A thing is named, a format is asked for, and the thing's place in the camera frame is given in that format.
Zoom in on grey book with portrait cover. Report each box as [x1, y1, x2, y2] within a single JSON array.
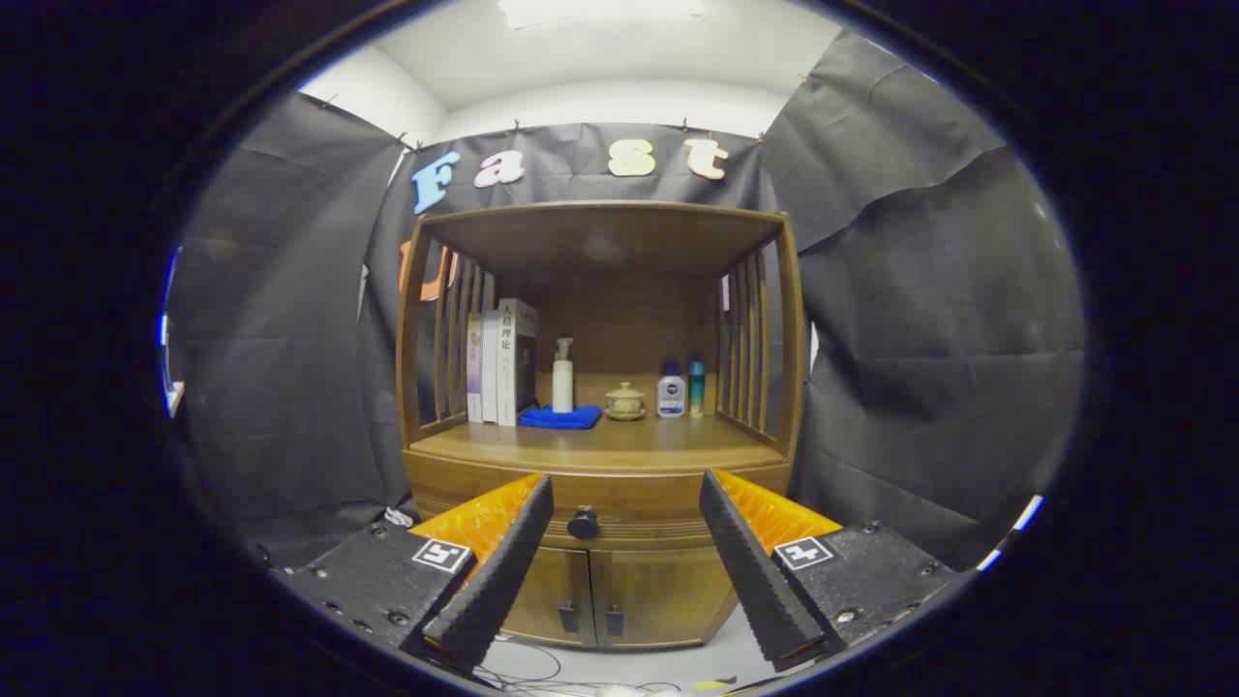
[[497, 298, 539, 427]]

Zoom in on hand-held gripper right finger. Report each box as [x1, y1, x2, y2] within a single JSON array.
[[699, 469, 959, 674]]

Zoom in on blue folded cloth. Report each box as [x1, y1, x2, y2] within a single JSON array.
[[518, 405, 603, 430]]

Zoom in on wooden cabinet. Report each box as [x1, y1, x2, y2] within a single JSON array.
[[395, 200, 806, 652]]

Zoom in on wooden drawer with black knob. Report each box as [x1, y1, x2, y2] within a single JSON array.
[[411, 465, 790, 553]]

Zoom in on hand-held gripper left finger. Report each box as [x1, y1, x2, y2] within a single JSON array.
[[276, 472, 556, 676]]

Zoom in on thin black floor cables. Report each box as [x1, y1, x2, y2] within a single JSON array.
[[479, 639, 679, 696]]

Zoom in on wooden cabinet door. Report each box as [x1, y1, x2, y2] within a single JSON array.
[[589, 547, 741, 650], [503, 547, 596, 648]]

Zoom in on ceiling light panel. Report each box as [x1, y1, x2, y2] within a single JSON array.
[[499, 0, 708, 28]]

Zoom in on wooden countertop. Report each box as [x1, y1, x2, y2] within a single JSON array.
[[411, 373, 785, 473]]

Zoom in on white pump bottle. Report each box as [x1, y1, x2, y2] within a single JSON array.
[[552, 337, 575, 414]]

